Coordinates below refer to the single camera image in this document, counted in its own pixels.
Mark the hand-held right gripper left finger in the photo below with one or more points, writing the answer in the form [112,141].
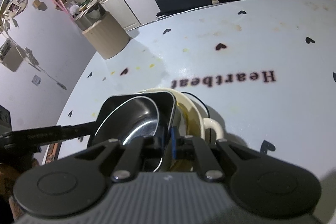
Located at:
[155,145]

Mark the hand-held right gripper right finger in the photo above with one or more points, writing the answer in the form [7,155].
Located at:
[173,142]

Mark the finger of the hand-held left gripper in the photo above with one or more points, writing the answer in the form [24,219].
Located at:
[57,133]

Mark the round steel bowl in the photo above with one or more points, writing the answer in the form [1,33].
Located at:
[139,121]

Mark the rectangular steel container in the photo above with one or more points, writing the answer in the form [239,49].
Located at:
[162,103]

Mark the person's left hand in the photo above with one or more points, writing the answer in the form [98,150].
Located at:
[8,170]

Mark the orange patterned object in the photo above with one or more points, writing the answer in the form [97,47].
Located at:
[52,153]

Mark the beige ribbed bin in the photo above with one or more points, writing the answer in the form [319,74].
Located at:
[106,37]

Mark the steel pot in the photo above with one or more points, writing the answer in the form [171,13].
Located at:
[90,16]

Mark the pink ribbon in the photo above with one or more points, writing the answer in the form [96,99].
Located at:
[56,1]

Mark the white kitchen cabinets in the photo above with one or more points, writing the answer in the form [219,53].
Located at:
[120,8]

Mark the wall photo decoration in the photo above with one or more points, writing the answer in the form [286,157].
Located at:
[13,3]

